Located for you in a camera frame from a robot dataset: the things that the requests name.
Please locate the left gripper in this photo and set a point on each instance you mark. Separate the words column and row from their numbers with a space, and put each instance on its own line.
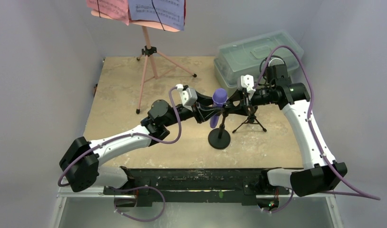
column 203, row 109

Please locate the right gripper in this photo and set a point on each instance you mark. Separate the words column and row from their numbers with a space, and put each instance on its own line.
column 245, row 102

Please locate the purple microphone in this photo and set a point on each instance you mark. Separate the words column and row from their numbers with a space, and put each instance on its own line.
column 219, row 99

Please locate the black round-base mic stand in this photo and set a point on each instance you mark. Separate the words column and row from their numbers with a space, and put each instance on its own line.
column 218, row 137

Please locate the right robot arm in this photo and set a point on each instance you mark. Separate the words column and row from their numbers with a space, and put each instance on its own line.
column 307, row 132

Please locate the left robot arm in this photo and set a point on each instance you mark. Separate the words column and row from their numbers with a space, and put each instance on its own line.
column 81, row 164

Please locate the black tripod mic stand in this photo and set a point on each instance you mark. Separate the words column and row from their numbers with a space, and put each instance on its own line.
column 251, row 119

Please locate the translucent plastic storage box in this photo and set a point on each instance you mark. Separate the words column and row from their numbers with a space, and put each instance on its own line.
column 244, row 57

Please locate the silver condenser microphone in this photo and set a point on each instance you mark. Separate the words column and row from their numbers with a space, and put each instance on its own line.
column 273, row 61

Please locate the pink music stand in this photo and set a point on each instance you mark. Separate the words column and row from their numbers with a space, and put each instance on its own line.
column 147, row 54

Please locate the blue sheet music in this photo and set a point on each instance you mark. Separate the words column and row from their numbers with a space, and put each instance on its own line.
column 166, row 12

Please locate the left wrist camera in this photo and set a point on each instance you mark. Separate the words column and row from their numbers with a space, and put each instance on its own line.
column 188, row 96

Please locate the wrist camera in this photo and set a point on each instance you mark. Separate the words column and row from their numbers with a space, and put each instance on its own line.
column 246, row 83
column 188, row 96

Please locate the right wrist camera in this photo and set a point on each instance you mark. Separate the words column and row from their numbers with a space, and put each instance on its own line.
column 246, row 83

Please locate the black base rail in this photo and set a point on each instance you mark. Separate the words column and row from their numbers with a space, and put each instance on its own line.
column 247, row 186

